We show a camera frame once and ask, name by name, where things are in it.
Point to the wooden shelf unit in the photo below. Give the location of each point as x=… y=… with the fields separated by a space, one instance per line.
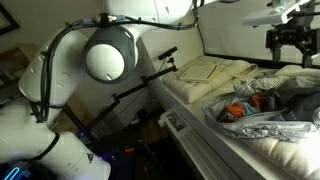
x=13 y=62

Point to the clear plastic bag with clothes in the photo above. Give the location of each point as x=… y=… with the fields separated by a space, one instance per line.
x=285 y=108

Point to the grey fuzzy garment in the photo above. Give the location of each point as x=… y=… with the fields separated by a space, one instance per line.
x=249 y=87

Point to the white quilted cushion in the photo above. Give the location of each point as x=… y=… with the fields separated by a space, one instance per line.
x=192 y=91

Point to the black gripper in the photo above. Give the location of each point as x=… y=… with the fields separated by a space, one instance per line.
x=302 y=38

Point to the dark picture frame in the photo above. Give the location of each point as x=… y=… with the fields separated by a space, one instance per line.
x=7 y=22

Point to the beige booklet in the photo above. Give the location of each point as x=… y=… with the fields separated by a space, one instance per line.
x=200 y=73

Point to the orange garment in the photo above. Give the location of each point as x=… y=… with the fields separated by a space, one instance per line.
x=255 y=104

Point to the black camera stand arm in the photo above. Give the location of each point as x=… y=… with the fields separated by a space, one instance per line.
x=145 y=83

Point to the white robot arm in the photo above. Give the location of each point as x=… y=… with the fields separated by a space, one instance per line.
x=52 y=77

